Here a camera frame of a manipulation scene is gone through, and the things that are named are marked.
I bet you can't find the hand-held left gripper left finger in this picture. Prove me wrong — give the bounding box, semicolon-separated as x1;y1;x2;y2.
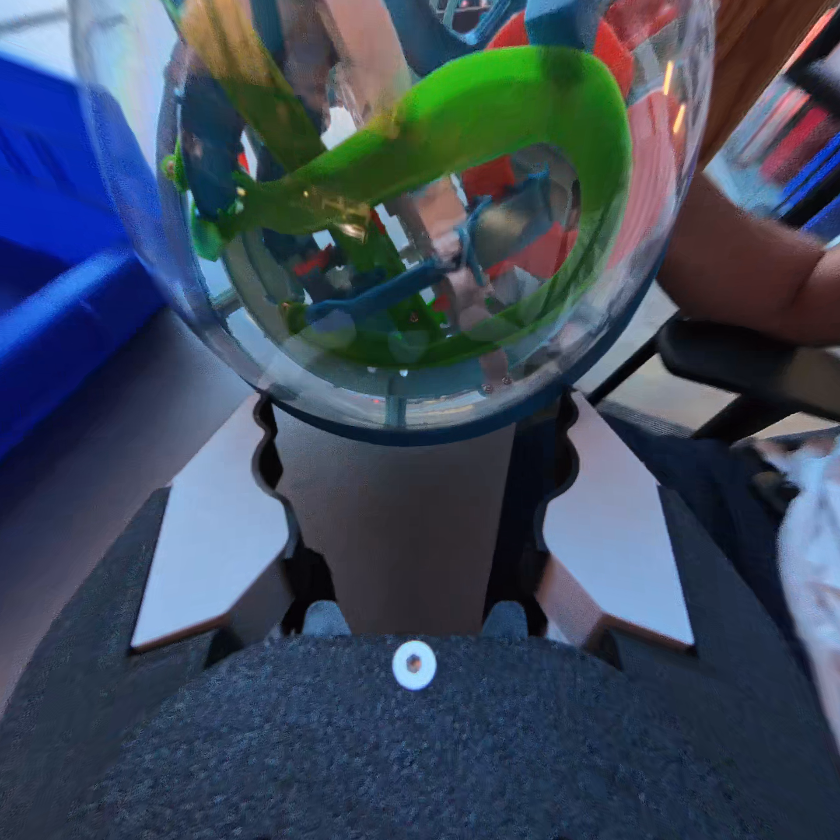
130;391;301;652

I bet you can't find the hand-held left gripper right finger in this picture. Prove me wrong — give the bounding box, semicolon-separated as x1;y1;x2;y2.
533;391;696;652

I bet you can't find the clear plastic maze ball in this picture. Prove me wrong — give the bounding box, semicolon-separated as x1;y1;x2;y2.
69;0;718;447

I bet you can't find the black office chair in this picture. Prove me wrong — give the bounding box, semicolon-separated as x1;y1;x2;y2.
584;314;840;442

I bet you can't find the blue plastic bin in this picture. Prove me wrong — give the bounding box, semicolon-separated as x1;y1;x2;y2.
0;52;172;460

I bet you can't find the wooden post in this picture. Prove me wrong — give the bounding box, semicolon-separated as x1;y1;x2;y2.
696;0;834;172

